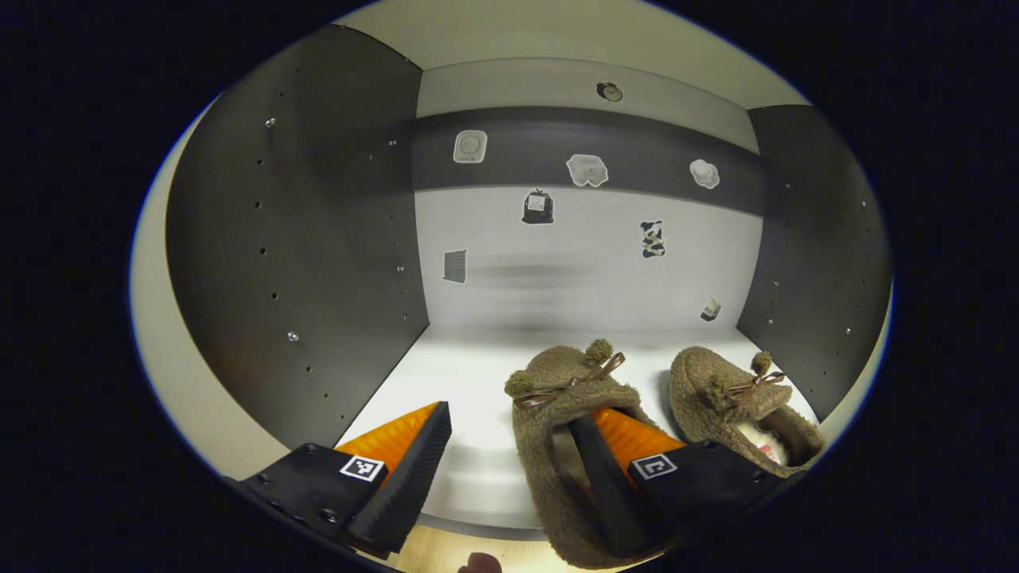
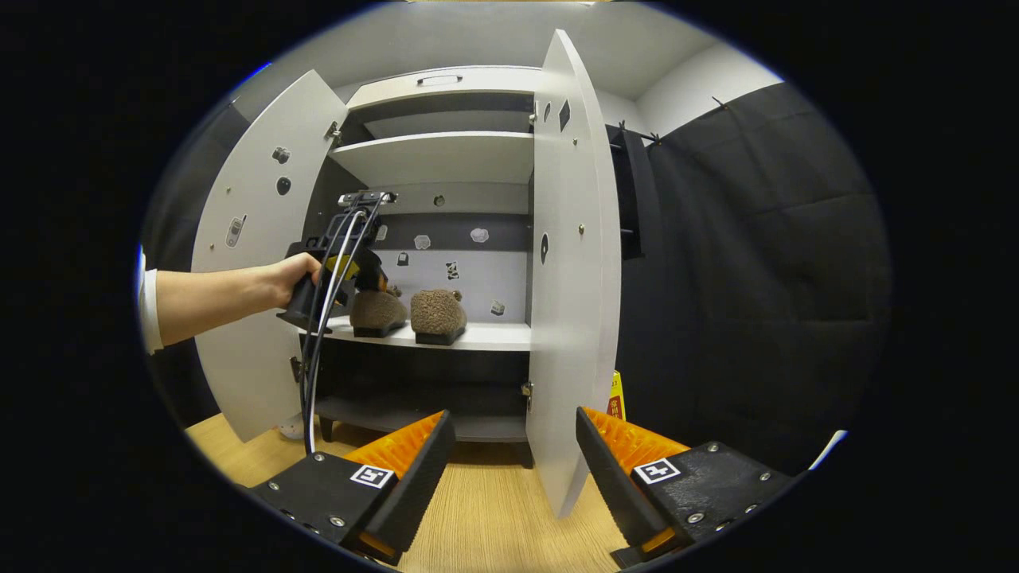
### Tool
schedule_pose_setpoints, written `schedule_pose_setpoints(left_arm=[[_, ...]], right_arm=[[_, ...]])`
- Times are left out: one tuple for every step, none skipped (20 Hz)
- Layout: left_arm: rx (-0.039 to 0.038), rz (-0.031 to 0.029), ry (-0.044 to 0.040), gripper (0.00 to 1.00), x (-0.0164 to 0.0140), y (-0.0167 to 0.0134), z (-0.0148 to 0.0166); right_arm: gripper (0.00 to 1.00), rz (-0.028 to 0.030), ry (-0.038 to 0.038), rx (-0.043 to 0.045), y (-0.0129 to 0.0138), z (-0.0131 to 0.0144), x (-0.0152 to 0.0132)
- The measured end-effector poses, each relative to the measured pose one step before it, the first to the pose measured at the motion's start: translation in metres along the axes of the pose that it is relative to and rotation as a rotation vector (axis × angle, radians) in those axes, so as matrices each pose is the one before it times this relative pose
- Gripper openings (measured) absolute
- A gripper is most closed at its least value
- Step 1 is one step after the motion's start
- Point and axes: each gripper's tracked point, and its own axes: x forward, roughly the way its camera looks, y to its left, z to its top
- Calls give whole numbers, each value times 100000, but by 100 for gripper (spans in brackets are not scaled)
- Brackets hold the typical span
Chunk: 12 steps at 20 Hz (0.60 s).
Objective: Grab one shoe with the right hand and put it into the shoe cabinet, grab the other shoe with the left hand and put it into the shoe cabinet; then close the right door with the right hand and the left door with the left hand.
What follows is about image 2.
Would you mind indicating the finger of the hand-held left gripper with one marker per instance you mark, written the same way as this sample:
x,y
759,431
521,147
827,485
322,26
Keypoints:
x,y
374,280

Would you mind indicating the small white round pot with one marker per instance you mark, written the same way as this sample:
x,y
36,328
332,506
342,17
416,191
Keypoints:
x,y
292,427

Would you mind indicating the brown fuzzy shoe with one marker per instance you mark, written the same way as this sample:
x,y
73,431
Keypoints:
x,y
380,314
438,314

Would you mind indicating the white shoe cabinet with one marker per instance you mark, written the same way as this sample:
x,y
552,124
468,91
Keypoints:
x,y
446,155

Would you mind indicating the white shoe cabinet door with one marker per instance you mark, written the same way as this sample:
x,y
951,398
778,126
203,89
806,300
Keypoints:
x,y
569,318
255,366

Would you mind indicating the white cabinet drawer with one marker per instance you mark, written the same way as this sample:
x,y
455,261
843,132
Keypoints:
x,y
493,83

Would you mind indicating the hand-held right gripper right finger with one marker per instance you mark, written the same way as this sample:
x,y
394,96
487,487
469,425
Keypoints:
x,y
609,485

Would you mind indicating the yellow book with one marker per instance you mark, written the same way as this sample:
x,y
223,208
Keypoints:
x,y
617,390

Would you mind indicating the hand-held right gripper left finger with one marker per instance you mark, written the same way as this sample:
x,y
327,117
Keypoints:
x,y
414,485

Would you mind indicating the black backdrop cloth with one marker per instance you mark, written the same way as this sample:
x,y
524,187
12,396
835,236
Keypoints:
x,y
756,278

